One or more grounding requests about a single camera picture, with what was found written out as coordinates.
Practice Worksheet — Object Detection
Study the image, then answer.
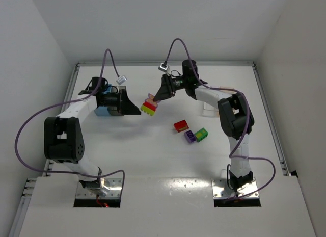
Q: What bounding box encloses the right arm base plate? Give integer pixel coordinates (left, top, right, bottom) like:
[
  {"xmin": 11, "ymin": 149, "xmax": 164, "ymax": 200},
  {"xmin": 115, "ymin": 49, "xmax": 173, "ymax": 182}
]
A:
[{"xmin": 211, "ymin": 177, "xmax": 260, "ymax": 199}]

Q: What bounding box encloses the lime green lego brick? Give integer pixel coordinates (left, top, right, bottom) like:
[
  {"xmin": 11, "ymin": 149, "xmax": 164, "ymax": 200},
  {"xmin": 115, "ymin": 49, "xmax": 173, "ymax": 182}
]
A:
[{"xmin": 140, "ymin": 104, "xmax": 156, "ymax": 116}]

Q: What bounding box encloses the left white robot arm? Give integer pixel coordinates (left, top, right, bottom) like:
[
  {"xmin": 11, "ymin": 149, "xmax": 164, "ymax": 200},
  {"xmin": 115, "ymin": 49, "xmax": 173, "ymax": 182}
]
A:
[{"xmin": 44, "ymin": 77, "xmax": 141, "ymax": 197}]

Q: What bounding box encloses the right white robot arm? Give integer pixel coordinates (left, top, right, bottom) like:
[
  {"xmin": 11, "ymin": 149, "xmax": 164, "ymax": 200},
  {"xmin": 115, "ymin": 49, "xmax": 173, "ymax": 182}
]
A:
[{"xmin": 154, "ymin": 60, "xmax": 254, "ymax": 192}]

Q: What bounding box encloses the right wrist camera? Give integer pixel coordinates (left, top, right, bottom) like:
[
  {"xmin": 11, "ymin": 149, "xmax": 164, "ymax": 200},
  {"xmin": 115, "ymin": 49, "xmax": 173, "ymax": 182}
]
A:
[{"xmin": 158, "ymin": 63, "xmax": 170, "ymax": 73}]

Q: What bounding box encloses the red lego brick stack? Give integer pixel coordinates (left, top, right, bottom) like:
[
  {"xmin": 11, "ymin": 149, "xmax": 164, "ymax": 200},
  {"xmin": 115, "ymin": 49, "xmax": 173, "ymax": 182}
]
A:
[{"xmin": 173, "ymin": 120, "xmax": 189, "ymax": 133}]

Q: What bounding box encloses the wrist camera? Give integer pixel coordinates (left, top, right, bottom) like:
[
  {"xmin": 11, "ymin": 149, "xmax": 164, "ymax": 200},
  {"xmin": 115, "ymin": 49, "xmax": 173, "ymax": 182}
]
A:
[
  {"xmin": 158, "ymin": 63, "xmax": 170, "ymax": 73},
  {"xmin": 116, "ymin": 75, "xmax": 127, "ymax": 86}
]

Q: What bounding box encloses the dark grey container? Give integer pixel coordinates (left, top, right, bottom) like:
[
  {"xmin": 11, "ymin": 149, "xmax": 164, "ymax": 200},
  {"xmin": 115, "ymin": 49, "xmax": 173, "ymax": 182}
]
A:
[{"xmin": 107, "ymin": 86, "xmax": 126, "ymax": 116}]

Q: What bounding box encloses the small purple lego piece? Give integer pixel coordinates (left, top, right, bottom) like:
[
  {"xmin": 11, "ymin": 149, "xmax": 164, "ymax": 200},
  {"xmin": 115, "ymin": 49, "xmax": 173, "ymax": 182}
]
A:
[{"xmin": 145, "ymin": 93, "xmax": 159, "ymax": 108}]

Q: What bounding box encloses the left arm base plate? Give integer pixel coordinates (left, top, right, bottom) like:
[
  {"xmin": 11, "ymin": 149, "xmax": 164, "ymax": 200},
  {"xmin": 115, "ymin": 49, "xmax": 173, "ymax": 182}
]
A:
[{"xmin": 75, "ymin": 178, "xmax": 124, "ymax": 200}]

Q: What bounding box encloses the purple lego brick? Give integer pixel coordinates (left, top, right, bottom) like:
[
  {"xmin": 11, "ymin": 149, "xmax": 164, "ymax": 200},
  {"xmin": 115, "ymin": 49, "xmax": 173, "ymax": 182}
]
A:
[{"xmin": 184, "ymin": 130, "xmax": 196, "ymax": 144}]

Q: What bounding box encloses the red rounded lego brick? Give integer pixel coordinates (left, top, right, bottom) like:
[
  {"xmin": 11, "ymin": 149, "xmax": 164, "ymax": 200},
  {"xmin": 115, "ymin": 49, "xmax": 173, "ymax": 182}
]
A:
[{"xmin": 143, "ymin": 102, "xmax": 156, "ymax": 111}]

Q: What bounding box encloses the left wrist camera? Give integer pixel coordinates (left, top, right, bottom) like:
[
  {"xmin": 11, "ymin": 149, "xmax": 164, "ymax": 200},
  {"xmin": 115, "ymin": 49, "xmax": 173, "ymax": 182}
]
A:
[{"xmin": 116, "ymin": 75, "xmax": 127, "ymax": 86}]

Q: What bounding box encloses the light blue container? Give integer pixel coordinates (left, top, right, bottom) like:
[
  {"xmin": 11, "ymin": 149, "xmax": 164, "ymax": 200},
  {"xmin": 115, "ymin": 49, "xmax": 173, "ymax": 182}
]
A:
[{"xmin": 94, "ymin": 84, "xmax": 118, "ymax": 117}]

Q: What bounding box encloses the clear plastic container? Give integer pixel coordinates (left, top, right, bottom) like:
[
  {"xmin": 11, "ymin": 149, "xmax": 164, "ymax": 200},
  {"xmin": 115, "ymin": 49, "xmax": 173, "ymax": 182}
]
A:
[{"xmin": 202, "ymin": 102, "xmax": 219, "ymax": 117}]

